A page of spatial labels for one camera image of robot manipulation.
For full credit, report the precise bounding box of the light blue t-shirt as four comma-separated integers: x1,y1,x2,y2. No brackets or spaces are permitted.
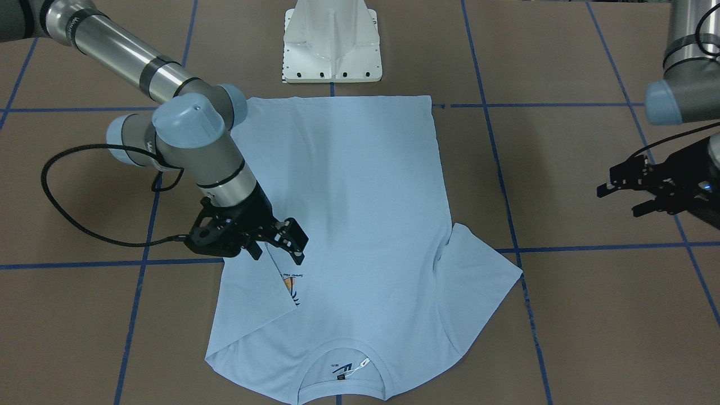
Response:
205,95,520,404

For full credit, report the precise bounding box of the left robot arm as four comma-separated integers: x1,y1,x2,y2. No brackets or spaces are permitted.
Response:
596,1,719,228

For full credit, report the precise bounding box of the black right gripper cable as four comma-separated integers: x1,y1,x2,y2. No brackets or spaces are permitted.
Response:
40,144,195,248

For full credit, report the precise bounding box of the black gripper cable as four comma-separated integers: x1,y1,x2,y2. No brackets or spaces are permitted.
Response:
40,144,195,248
624,0,720,164

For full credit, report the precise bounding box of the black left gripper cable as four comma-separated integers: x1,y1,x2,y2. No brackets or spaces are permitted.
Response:
624,0,720,164

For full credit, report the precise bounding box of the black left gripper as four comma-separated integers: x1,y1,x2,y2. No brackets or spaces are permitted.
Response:
597,135,719,229

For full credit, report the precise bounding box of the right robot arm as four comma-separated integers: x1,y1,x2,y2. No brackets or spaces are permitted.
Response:
2,1,308,265

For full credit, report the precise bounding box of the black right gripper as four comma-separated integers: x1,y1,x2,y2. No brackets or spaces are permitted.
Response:
186,188,309,265

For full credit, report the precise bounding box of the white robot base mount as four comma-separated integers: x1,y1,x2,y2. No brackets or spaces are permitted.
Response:
281,1,383,84

